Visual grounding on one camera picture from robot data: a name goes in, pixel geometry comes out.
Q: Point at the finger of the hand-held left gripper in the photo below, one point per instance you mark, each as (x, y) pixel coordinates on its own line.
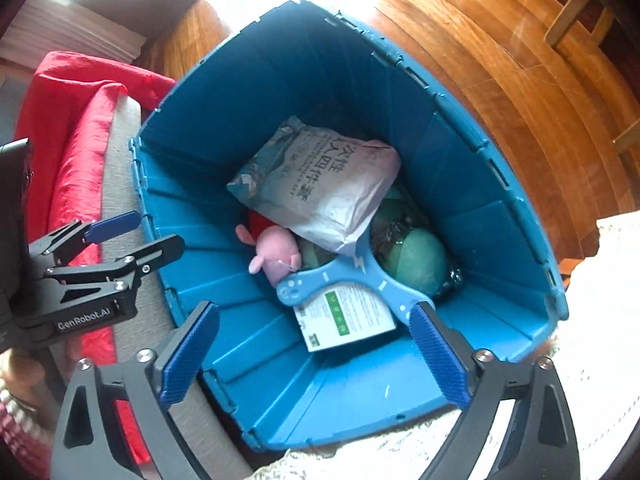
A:
(112, 225)
(160, 250)

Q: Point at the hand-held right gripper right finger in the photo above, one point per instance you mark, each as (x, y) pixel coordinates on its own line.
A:
(440, 355)

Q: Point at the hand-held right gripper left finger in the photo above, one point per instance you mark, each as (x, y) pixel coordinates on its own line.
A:
(190, 355)

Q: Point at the blue plastic container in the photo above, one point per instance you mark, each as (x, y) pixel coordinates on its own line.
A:
(250, 360)

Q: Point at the teal plush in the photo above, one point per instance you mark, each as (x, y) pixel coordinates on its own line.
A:
(415, 260)

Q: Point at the white box sunflower print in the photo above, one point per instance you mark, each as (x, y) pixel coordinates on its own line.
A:
(350, 315)

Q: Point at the blue plastic boomerang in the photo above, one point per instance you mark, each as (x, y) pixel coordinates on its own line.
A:
(360, 270)

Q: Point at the pink pig plush red dress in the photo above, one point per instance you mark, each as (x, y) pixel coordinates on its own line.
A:
(277, 250)

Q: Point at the silver foil bag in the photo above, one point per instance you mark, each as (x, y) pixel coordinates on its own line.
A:
(320, 195)

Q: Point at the person's left forearm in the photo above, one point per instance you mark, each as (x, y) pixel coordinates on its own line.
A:
(20, 440)

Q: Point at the grey sofa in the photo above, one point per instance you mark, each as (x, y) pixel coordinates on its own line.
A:
(120, 170)

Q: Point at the red blanket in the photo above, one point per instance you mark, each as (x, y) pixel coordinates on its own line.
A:
(65, 135)

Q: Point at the stack of white boards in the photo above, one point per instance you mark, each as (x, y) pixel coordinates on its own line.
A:
(65, 30)

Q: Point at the wooden furniture legs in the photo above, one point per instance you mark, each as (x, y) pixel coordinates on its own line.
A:
(570, 15)

